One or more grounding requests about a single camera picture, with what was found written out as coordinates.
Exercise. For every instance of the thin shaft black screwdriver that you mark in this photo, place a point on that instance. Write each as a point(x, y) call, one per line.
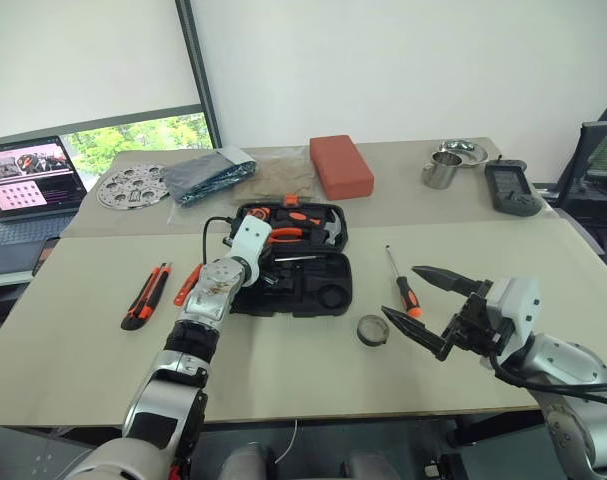
point(298, 258)

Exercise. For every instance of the black office chair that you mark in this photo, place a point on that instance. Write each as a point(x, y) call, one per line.
point(600, 165)

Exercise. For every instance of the small orange utility knife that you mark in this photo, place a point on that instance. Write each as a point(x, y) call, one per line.
point(187, 287)

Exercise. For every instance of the dark patterned folded bag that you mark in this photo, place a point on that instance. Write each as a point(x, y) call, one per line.
point(203, 175)

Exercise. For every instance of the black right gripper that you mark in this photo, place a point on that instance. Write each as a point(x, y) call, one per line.
point(475, 327)

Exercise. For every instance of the stainless steel dish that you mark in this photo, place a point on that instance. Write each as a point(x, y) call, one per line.
point(470, 152)

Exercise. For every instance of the round perforated metal plate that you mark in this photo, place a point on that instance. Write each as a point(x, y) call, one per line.
point(128, 190)

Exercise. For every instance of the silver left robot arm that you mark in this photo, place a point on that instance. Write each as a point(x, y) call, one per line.
point(208, 295)

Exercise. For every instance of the black handheld controller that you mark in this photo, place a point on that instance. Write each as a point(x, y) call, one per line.
point(510, 187)

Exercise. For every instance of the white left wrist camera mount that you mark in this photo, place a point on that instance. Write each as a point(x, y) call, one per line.
point(250, 240)

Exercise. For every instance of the grey tape roll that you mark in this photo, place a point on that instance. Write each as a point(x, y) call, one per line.
point(373, 342)

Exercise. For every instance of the black orange capped screwdriver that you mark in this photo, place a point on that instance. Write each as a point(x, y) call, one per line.
point(407, 295)

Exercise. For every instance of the red-brown rectangular block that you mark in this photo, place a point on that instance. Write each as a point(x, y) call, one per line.
point(340, 165)

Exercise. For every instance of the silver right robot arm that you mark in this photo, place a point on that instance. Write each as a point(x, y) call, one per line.
point(568, 360)

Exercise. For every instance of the open laptop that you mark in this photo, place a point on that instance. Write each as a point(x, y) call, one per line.
point(28, 175)

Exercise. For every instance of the orange black tape measure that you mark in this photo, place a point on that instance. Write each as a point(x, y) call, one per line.
point(258, 212)

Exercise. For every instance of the stainless steel mug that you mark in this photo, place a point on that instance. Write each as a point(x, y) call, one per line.
point(443, 172)

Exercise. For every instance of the black plastic tool case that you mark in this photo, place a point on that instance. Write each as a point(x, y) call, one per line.
point(308, 300)

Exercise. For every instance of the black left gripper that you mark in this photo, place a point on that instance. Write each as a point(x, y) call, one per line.
point(227, 242)

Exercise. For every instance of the dark window frame post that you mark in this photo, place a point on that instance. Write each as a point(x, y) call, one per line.
point(198, 75)

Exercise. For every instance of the brown cloth in clear bag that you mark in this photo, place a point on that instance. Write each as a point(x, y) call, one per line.
point(278, 180)

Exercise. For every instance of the large orange black utility knife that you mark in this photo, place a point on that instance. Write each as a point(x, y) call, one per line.
point(148, 295)

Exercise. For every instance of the grey rounded shape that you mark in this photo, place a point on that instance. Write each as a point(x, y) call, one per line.
point(248, 462)

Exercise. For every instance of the black table frame bar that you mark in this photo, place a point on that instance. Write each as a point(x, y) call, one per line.
point(483, 427)

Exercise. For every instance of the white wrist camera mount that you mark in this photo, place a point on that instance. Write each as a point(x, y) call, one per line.
point(513, 300)
point(250, 240)

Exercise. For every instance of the steel claw hammer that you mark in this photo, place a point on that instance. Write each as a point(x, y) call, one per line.
point(333, 230)

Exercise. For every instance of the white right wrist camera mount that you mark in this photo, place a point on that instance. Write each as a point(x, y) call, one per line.
point(513, 300)

